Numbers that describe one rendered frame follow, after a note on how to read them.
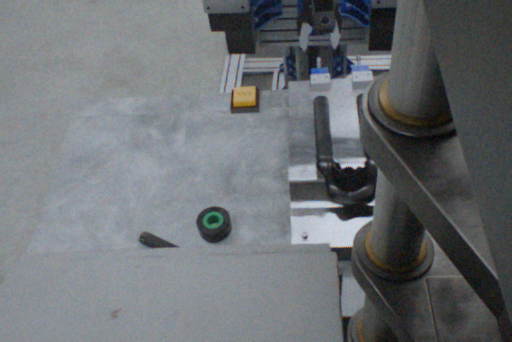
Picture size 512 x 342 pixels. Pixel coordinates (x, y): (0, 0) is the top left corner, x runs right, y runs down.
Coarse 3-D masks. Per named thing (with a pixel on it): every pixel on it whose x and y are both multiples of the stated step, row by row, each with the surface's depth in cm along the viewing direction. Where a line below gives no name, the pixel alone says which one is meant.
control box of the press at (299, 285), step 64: (64, 256) 53; (128, 256) 53; (192, 256) 51; (256, 256) 51; (320, 256) 50; (0, 320) 49; (64, 320) 49; (128, 320) 48; (192, 320) 47; (256, 320) 47; (320, 320) 46
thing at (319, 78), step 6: (318, 60) 155; (318, 66) 153; (312, 72) 151; (318, 72) 150; (324, 72) 150; (312, 78) 147; (318, 78) 147; (324, 78) 147; (312, 84) 146; (318, 84) 146; (324, 84) 146; (312, 90) 148; (318, 90) 148; (324, 90) 148
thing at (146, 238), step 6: (138, 234) 132; (144, 234) 131; (150, 234) 131; (138, 240) 132; (144, 240) 131; (150, 240) 130; (156, 240) 129; (162, 240) 128; (150, 246) 130; (156, 246) 128; (162, 246) 127; (168, 246) 126; (174, 246) 126
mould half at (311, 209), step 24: (312, 96) 147; (336, 96) 146; (312, 120) 142; (336, 120) 141; (312, 144) 136; (336, 144) 135; (360, 144) 134; (312, 168) 126; (312, 192) 127; (312, 216) 127; (336, 216) 126; (360, 216) 126; (312, 240) 123; (336, 240) 122
